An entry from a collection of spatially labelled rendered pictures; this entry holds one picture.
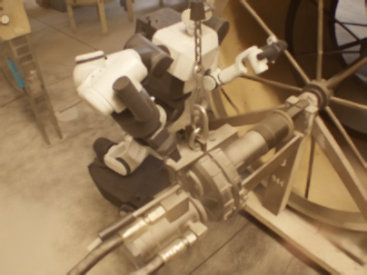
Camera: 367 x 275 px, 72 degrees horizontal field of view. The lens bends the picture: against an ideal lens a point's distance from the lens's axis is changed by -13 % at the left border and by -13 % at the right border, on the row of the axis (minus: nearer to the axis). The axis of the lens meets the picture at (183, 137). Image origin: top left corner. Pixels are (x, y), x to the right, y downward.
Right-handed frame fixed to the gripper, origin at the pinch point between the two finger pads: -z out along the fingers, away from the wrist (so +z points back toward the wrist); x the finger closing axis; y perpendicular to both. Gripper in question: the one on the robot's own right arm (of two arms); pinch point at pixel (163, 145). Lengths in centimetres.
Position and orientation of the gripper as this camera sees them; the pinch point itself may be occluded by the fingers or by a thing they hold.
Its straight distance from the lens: 71.5
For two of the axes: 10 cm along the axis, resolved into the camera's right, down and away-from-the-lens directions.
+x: 6.6, 4.6, -6.0
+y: 6.6, -7.3, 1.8
